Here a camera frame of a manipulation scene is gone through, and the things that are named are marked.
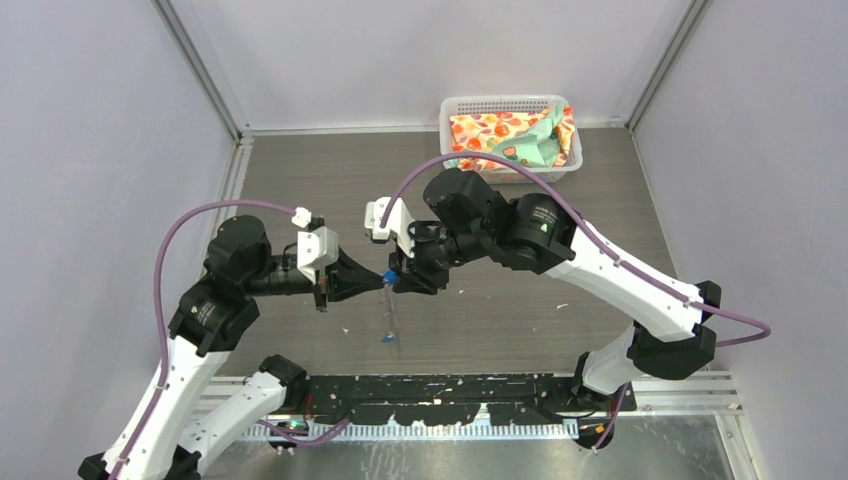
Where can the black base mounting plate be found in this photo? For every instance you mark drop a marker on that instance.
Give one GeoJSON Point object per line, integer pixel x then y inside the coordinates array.
{"type": "Point", "coordinates": [444, 400]}

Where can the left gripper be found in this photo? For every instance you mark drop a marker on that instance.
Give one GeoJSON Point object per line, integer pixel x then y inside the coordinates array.
{"type": "Point", "coordinates": [344, 279]}

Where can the aluminium frame rail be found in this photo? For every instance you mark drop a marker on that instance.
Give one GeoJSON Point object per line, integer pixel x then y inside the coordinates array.
{"type": "Point", "coordinates": [706, 394]}

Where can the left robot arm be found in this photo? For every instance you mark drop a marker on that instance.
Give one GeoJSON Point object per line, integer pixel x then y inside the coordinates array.
{"type": "Point", "coordinates": [162, 441]}

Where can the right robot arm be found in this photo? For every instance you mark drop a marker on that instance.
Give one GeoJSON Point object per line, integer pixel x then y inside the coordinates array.
{"type": "Point", "coordinates": [668, 337]}

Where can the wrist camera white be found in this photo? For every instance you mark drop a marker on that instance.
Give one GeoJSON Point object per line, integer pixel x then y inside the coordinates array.
{"type": "Point", "coordinates": [317, 247]}
{"type": "Point", "coordinates": [383, 224]}

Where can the large metal keyring disc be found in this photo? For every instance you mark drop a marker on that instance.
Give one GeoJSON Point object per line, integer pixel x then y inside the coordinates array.
{"type": "Point", "coordinates": [389, 316]}

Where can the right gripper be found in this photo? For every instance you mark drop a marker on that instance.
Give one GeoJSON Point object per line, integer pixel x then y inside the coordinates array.
{"type": "Point", "coordinates": [413, 274]}

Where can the white plastic basket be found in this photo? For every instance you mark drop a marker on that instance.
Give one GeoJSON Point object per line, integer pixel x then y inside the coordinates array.
{"type": "Point", "coordinates": [498, 103]}

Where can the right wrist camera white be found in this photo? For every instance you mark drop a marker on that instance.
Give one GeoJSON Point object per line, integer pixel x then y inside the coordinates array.
{"type": "Point", "coordinates": [383, 224]}

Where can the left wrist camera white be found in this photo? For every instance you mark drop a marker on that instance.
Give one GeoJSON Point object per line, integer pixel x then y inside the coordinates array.
{"type": "Point", "coordinates": [317, 247]}

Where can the floral patterned cloth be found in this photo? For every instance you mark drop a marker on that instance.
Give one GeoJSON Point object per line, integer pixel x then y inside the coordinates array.
{"type": "Point", "coordinates": [539, 138]}

